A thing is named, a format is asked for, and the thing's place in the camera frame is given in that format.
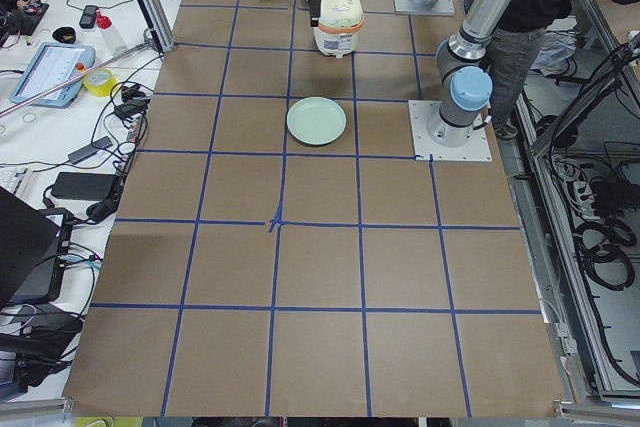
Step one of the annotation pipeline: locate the green plate away from potato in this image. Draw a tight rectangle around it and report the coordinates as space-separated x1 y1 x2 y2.
286 97 347 146

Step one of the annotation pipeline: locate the black power adapter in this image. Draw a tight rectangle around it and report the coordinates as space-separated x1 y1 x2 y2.
51 172 117 201

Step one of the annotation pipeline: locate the person in dark clothes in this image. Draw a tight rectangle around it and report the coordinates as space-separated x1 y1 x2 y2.
469 0 601 141

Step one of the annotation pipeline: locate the blue teach pendant tablet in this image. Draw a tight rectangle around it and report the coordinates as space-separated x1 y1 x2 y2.
9 43 96 108

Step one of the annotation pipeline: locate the white rice cooker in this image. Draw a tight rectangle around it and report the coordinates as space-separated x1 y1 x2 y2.
313 0 364 58

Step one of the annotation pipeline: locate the yellow tape roll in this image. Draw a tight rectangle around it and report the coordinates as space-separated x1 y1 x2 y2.
82 68 117 98

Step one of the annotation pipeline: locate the red cap spray bottle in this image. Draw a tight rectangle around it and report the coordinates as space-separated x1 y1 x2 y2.
96 10 126 55

